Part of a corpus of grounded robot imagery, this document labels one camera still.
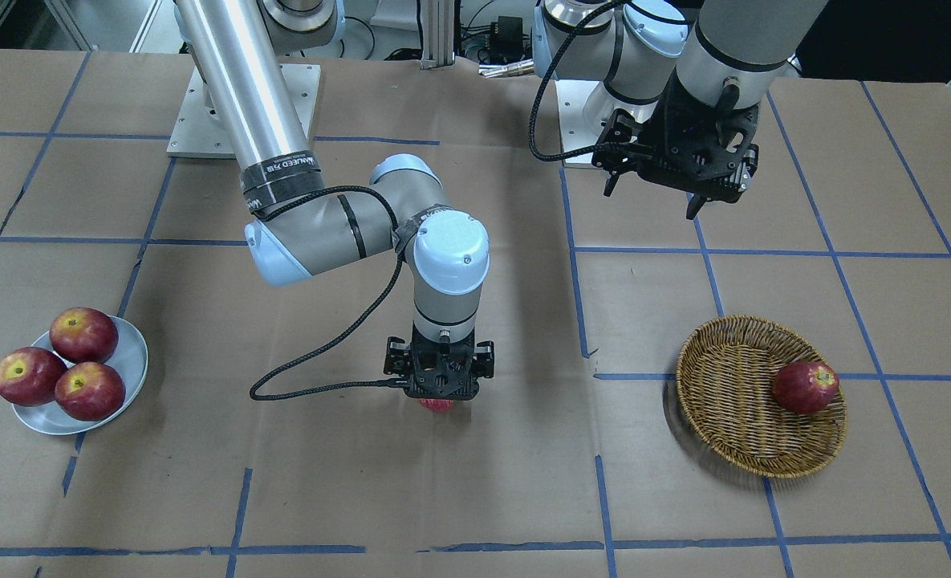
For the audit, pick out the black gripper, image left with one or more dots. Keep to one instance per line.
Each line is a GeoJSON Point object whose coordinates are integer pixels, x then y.
{"type": "Point", "coordinates": [396, 358]}

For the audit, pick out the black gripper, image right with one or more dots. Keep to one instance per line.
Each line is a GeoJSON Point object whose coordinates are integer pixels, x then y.
{"type": "Point", "coordinates": [653, 131]}

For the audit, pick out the red yellow streaked apple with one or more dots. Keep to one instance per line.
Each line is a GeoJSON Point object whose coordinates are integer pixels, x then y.
{"type": "Point", "coordinates": [439, 406]}

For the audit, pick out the silver robot arm, image left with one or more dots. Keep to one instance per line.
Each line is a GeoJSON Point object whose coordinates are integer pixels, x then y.
{"type": "Point", "coordinates": [302, 228]}

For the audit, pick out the brown wicker basket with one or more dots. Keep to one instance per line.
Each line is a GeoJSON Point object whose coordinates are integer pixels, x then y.
{"type": "Point", "coordinates": [724, 382]}

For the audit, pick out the dark red apple in basket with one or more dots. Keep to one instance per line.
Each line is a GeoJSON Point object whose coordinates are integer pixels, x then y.
{"type": "Point", "coordinates": [805, 387]}

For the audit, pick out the light blue plate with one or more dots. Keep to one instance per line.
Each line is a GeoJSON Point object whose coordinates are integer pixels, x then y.
{"type": "Point", "coordinates": [130, 360]}

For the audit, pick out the red apple, plate front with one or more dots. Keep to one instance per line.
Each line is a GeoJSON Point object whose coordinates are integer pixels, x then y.
{"type": "Point", "coordinates": [90, 391]}

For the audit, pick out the red apple, plate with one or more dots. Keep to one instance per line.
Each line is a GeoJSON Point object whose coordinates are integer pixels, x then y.
{"type": "Point", "coordinates": [82, 334]}
{"type": "Point", "coordinates": [90, 391]}
{"type": "Point", "coordinates": [28, 376]}

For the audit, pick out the red apple, plate top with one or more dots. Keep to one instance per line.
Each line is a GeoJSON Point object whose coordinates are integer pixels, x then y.
{"type": "Point", "coordinates": [82, 334]}

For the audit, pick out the black power adapter box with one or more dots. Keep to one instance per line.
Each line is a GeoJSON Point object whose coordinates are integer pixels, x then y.
{"type": "Point", "coordinates": [506, 39]}

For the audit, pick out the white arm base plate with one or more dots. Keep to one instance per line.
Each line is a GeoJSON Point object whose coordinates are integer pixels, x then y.
{"type": "Point", "coordinates": [199, 132]}
{"type": "Point", "coordinates": [584, 108]}

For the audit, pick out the aluminium frame post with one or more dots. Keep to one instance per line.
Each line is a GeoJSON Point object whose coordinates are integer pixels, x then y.
{"type": "Point", "coordinates": [438, 32]}

